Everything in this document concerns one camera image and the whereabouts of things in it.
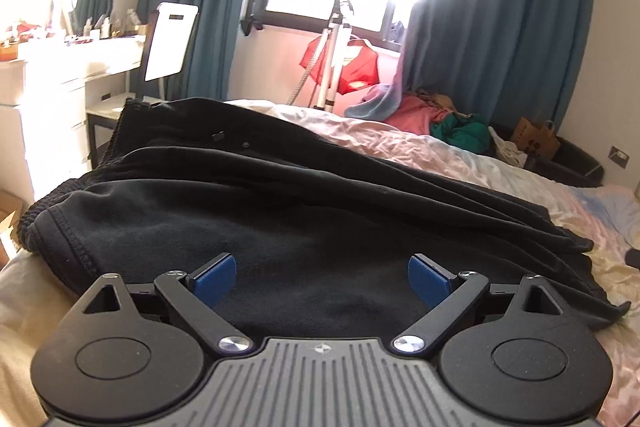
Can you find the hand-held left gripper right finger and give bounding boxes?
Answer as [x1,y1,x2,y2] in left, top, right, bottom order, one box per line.
[391,254,563,354]

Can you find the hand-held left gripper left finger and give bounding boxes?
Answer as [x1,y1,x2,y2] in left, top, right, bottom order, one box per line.
[81,253,255,354]

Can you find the black pants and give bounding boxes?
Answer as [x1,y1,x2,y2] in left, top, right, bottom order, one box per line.
[12,97,632,348]

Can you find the bed with pastel sheet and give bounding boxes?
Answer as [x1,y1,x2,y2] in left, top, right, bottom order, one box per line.
[0,99,640,427]

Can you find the white cloth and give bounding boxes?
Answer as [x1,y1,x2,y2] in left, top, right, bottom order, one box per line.
[487,125,528,168]

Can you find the pink cloth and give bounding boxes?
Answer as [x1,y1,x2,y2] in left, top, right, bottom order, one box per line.
[385,94,451,138]

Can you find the brown paper bag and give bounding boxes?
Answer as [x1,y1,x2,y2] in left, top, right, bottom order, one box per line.
[512,109,561,162]

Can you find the beige cloth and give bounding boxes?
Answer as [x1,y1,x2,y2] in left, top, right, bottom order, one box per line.
[417,92,468,115]

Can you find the light blue cloth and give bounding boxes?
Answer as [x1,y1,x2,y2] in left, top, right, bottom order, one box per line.
[345,57,406,120]

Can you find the open cardboard box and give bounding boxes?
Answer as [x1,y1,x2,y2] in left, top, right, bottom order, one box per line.
[0,189,26,268]

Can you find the red garment on hanger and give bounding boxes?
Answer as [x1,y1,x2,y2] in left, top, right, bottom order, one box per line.
[300,32,383,95]

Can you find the white vanity dresser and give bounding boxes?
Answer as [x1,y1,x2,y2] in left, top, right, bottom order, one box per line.
[0,34,146,202]

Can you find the white garment steamer stand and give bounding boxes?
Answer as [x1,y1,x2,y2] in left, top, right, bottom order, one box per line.
[287,0,356,112]

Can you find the row of cosmetic bottles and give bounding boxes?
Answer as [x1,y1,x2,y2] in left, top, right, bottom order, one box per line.
[0,7,151,58]

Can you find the wall outlet with charger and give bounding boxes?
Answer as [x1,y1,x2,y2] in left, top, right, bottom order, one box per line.
[607,145,631,168]

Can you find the white chair with black frame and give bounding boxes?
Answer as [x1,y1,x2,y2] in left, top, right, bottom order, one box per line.
[86,2,200,170]

